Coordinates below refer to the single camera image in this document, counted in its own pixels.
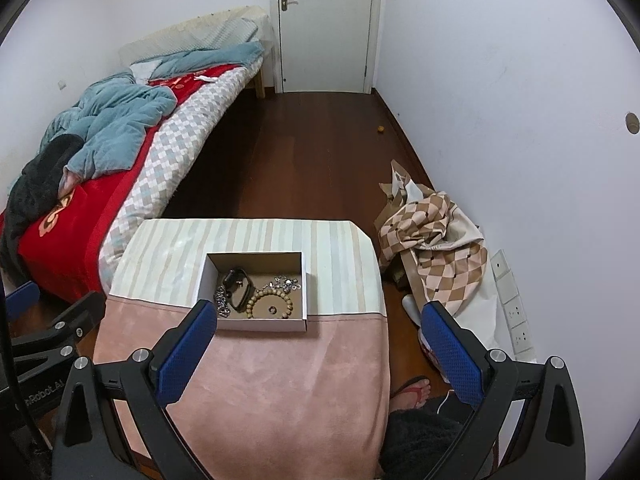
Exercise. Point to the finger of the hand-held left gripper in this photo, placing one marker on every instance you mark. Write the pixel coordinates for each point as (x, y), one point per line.
(85, 315)
(22, 296)

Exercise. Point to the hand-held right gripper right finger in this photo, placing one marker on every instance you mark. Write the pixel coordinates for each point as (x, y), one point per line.
(450, 350)

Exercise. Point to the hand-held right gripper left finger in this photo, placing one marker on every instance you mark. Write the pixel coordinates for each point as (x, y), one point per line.
(182, 350)

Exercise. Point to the white cardboard box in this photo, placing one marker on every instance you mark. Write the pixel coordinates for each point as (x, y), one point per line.
(260, 325)

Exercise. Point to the black bangle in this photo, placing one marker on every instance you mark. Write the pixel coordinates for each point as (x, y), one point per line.
(231, 280)

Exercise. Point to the red print white bag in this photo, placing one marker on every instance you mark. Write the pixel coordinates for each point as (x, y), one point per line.
(424, 345)

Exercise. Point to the white cloth bag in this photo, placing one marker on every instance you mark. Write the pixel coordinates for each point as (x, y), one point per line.
(480, 320)

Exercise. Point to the white slipper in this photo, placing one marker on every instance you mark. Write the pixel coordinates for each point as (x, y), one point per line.
(412, 310)

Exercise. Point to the foot in red flip-flop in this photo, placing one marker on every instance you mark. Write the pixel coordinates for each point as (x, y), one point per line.
(407, 387)

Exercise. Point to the white power strip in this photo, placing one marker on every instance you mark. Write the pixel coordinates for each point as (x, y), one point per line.
(515, 310)

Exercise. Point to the table with pink striped cloth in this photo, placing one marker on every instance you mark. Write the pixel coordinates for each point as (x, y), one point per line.
(280, 385)

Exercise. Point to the bed with red blanket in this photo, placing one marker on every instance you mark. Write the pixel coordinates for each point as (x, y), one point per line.
(85, 210)

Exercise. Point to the dark fuzzy cloth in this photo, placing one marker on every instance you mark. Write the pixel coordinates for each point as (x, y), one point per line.
(35, 180)

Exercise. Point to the brown checkered cloth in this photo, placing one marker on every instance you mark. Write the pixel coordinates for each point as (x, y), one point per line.
(435, 230)

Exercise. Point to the grey white checkered quilt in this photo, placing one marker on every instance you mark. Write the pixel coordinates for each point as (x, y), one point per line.
(175, 150)

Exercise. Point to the teal quilted jacket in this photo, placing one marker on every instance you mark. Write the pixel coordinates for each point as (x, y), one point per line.
(120, 110)

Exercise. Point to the beige mattress pad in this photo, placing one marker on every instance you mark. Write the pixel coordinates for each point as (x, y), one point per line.
(200, 27)

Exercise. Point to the white door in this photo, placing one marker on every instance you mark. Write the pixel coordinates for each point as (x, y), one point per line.
(325, 35)

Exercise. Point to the wooden bed frame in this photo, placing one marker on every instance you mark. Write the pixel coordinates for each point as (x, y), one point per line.
(261, 80)

